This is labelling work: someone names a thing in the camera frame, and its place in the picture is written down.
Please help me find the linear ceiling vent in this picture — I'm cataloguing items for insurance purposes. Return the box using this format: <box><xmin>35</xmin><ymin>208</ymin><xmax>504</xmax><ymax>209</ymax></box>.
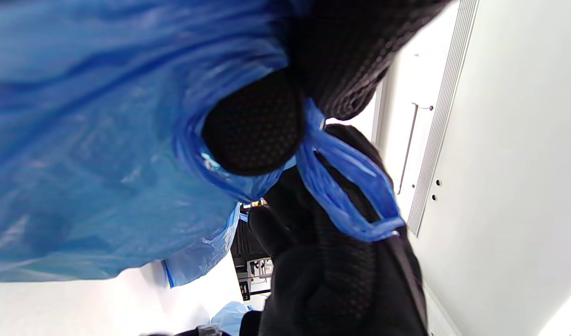
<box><xmin>407</xmin><ymin>0</ymin><xmax>480</xmax><ymax>237</ymax></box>

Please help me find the person's left hand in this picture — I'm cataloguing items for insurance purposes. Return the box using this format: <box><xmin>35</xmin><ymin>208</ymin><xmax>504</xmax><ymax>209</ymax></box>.
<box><xmin>201</xmin><ymin>0</ymin><xmax>454</xmax><ymax>177</ymax></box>

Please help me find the person's right hand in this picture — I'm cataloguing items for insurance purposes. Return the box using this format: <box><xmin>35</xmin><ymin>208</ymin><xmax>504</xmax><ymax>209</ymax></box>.
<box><xmin>248</xmin><ymin>124</ymin><xmax>428</xmax><ymax>336</ymax></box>

